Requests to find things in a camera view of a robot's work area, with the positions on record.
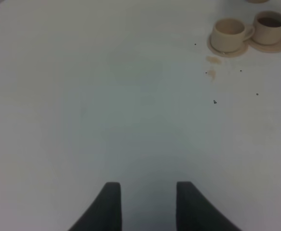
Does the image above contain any left beige teacup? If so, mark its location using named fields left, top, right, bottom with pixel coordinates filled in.
left=210, top=18, right=255, bottom=53

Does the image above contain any beige ceramic teapot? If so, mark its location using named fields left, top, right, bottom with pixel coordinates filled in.
left=245, top=0, right=269, bottom=4

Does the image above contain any right beige teacup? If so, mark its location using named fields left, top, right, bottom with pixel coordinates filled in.
left=252, top=11, right=281, bottom=45

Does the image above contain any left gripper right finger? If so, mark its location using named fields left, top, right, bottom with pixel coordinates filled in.
left=176, top=181, right=239, bottom=231

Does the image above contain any beige cup saucer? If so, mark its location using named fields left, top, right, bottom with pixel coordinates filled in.
left=207, top=33, right=249, bottom=58
left=248, top=39, right=281, bottom=53

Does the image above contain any right beige cup saucer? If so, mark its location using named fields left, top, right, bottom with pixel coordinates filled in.
left=248, top=39, right=281, bottom=53

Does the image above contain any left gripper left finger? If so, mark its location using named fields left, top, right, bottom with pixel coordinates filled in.
left=69, top=182, right=122, bottom=231

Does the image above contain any beige teacup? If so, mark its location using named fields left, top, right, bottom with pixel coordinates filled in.
left=252, top=11, right=281, bottom=45
left=210, top=18, right=255, bottom=53

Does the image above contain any left beige cup saucer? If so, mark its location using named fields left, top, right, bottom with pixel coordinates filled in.
left=207, top=33, right=249, bottom=58

